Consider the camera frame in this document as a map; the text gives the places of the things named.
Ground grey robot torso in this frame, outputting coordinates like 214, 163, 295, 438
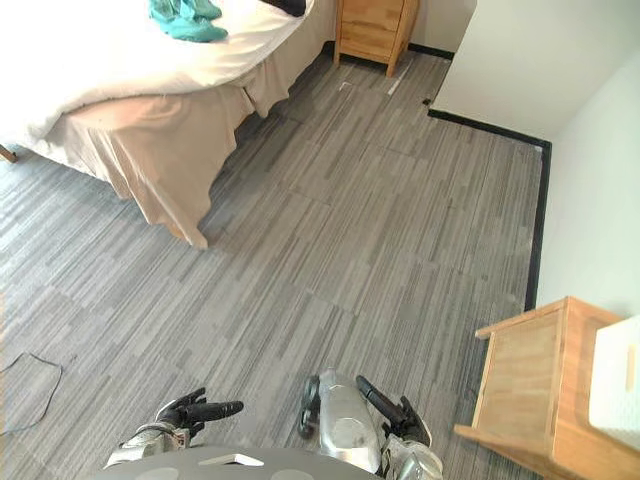
101, 446, 382, 480

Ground wooden side table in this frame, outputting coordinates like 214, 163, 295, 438
452, 295, 640, 480

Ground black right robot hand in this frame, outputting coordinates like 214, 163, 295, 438
355, 375, 432, 448

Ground wooden nightstand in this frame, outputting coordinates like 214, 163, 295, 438
333, 0, 419, 78

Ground teal clothes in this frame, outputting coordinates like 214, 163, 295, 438
147, 0, 230, 42

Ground thin dark floor cable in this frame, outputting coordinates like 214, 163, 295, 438
0, 351, 64, 435

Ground white quilt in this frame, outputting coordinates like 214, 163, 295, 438
0, 0, 317, 147

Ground white laundry hamper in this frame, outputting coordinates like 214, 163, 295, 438
587, 313, 640, 437

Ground beige bed skirt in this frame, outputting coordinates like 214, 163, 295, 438
29, 0, 337, 250

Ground white floor tape strip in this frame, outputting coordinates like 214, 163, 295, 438
386, 60, 414, 96

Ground black pillow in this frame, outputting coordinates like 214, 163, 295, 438
269, 0, 307, 18

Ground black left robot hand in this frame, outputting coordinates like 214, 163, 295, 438
155, 387, 245, 448

